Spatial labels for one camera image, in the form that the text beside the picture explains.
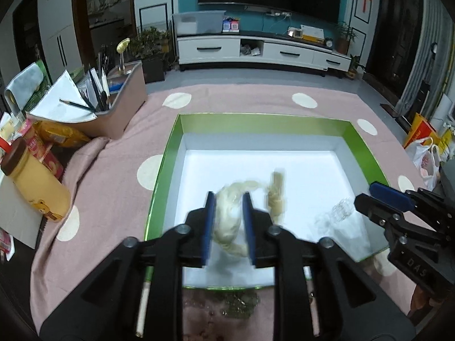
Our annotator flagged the cream white wristwatch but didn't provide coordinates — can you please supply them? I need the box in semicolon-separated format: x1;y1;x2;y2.
212;170;285;257

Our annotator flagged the silver green charm bracelet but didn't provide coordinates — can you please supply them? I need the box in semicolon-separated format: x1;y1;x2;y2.
221;288;262;320

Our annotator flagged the white plastic shopping bag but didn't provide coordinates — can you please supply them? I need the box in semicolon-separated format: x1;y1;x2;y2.
405;136;440;191

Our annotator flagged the green cardboard box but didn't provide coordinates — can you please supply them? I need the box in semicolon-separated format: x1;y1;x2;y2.
142;113;390;290

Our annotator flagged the pink storage bin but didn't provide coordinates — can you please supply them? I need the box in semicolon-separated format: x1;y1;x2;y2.
27;62;147;139

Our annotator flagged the yellow snack bag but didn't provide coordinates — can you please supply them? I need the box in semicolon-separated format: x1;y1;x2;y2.
35;121;91;149

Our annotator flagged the yellow bear drink bottle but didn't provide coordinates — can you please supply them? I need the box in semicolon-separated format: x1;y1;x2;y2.
1;138;71;222

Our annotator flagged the small potted plant right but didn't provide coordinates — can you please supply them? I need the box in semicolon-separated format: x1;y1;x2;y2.
336;22;358;55

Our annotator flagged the white tv cabinet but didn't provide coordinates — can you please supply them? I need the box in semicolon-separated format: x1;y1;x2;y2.
177;34;351;73

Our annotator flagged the white cardboard box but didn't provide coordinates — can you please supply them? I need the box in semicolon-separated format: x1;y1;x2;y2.
0;172;42;249

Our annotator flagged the potted green plant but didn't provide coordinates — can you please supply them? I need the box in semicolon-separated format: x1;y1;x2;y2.
128;27;173;84

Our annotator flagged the clear plastic storage box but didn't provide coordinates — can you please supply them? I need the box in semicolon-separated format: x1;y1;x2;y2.
173;10;226;37

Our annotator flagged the clear crystal ring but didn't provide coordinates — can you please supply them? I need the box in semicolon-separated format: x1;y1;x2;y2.
332;200;353;223

